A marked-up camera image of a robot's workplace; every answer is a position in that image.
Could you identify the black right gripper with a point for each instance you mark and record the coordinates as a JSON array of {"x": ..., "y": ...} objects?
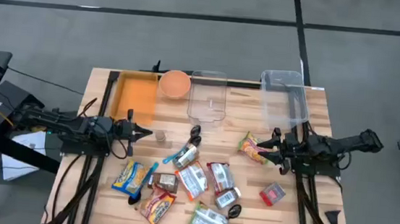
[{"x": 296, "y": 149}]

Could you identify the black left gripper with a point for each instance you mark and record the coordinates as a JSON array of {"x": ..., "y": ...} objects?
[{"x": 129, "y": 147}]

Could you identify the blue yellow noodle packet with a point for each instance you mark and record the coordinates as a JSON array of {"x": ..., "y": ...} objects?
[{"x": 129, "y": 180}]

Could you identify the red white ramen packet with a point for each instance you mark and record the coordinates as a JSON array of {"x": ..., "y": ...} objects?
[{"x": 220, "y": 177}]

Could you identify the orange ramen packet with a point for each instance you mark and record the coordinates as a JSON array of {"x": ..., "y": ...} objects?
[{"x": 192, "y": 180}]

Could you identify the lime chili ramen packet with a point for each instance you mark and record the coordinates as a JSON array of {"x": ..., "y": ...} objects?
[{"x": 208, "y": 223}]

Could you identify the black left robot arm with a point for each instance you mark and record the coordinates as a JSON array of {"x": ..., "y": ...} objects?
[{"x": 71, "y": 126}]

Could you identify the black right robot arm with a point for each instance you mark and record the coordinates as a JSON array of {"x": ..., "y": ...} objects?
[{"x": 346, "y": 143}]

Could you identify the yellow green noodle packet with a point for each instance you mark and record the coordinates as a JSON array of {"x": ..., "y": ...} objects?
[{"x": 248, "y": 145}]

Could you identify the orange rectangular tray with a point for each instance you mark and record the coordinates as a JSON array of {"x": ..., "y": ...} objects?
[{"x": 136, "y": 95}]

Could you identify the small red box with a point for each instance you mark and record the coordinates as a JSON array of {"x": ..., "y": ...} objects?
[{"x": 272, "y": 194}]

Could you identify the wide clear plastic bin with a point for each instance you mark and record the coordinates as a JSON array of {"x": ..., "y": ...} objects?
[{"x": 282, "y": 101}]

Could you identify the brown foil packet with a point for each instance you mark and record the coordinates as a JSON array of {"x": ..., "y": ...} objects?
[{"x": 166, "y": 182}]

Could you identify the orange bowl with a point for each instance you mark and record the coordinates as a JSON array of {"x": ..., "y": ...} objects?
[{"x": 174, "y": 84}]

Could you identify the jar with white label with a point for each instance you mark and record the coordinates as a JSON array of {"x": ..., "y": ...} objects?
[{"x": 227, "y": 198}]

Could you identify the narrow clear plastic container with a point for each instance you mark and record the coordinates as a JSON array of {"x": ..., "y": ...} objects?
[{"x": 207, "y": 101}]

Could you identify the white paper sheet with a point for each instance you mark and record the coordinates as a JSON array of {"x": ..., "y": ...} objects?
[{"x": 23, "y": 154}]

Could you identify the black box white logo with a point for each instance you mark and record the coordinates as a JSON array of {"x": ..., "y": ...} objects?
[{"x": 8, "y": 104}]

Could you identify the black clamp bracket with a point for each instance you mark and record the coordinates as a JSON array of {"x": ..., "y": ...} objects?
[{"x": 157, "y": 67}]

